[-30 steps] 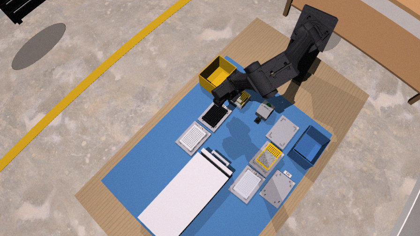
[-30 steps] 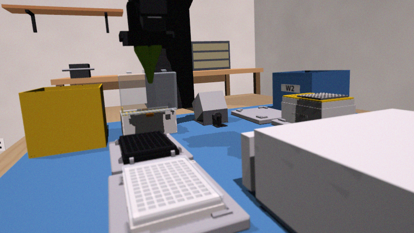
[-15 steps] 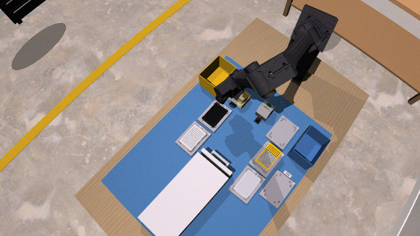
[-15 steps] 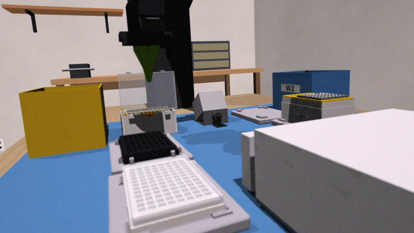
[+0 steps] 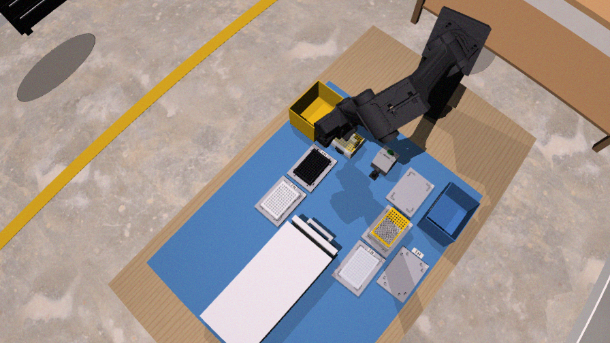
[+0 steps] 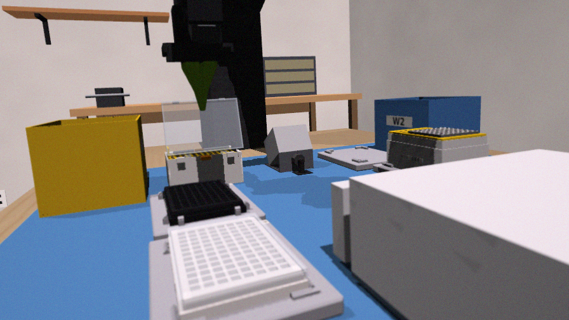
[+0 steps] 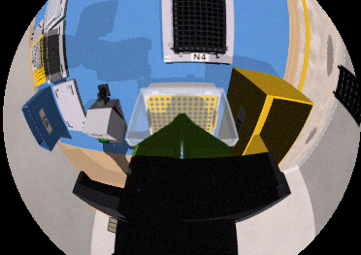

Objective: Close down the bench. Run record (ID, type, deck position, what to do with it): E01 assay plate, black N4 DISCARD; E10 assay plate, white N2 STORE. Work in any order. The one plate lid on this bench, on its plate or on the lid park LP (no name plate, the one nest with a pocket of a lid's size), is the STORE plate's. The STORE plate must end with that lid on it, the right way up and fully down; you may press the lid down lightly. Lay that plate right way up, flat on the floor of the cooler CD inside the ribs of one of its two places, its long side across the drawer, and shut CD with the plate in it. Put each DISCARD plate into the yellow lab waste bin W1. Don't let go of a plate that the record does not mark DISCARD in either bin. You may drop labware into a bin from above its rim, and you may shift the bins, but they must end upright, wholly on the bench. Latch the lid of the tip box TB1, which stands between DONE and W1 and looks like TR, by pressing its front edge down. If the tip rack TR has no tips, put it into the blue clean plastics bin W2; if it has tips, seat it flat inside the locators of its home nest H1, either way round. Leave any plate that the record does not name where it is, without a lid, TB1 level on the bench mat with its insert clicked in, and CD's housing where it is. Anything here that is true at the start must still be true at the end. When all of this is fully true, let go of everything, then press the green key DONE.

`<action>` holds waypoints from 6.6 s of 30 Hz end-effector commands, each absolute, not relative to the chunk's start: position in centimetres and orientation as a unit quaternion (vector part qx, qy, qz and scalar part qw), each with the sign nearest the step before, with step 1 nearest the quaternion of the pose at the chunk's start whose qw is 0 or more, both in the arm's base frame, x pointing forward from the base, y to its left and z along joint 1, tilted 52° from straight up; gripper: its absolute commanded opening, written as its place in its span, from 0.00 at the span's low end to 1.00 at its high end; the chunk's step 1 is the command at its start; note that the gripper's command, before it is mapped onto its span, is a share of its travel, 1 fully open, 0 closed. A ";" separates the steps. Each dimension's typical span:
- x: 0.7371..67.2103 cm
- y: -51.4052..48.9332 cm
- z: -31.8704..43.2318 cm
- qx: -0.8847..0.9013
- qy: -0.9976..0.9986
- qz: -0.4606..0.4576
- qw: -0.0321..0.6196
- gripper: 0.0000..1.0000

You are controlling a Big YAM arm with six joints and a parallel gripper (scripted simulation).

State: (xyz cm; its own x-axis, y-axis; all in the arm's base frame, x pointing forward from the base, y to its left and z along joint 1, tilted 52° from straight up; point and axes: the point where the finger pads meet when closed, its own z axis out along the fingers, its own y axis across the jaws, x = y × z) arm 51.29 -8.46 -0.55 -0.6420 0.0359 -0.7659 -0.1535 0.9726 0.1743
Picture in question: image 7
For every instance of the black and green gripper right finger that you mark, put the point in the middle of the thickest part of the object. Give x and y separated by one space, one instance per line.
199 143

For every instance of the blue bin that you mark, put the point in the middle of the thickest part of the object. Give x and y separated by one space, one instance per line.
47 119

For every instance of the blue bench mat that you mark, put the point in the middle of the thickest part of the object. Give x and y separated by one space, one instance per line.
119 43

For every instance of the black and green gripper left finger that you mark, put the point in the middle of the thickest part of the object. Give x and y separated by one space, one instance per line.
164 142

